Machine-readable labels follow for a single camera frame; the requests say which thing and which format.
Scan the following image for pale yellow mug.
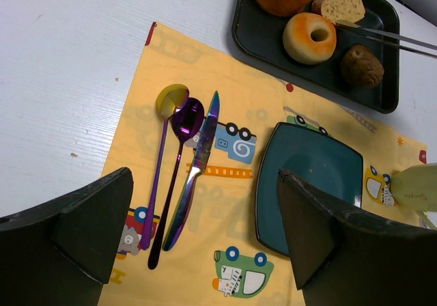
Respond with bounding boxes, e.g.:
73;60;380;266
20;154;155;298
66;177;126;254
391;163;436;230

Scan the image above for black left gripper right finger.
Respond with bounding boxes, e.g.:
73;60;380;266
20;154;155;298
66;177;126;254
277;170;436;305

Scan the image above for orange glazed donut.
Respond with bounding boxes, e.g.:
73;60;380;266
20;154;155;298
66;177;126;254
282;12;337;65

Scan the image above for iridescent table knife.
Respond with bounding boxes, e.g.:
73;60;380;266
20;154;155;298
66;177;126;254
163;91;220;251

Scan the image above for black baking tray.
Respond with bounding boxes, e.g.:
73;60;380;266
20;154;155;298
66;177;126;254
231;0;399;113

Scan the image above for metal tongs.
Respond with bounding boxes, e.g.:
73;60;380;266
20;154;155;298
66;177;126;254
335;20;436;59

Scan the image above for purple iridescent spoon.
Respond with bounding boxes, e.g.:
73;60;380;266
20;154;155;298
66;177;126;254
147;98;204;270

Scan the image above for teal square plate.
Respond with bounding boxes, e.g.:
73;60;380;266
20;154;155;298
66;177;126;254
255;122;363;256

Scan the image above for brown chocolate muffin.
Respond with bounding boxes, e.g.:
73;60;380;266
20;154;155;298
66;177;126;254
340;44;384;89

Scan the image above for gold bowl long spoon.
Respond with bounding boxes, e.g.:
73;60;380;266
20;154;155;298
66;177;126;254
140;83;189;249

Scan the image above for yellow vehicle print placemat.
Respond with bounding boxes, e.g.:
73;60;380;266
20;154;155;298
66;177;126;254
99;23;427;305

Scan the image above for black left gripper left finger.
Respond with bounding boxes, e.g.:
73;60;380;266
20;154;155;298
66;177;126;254
1;167;133;305

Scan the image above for sliced seeded bread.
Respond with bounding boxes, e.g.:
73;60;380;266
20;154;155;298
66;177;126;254
311;0;365;25

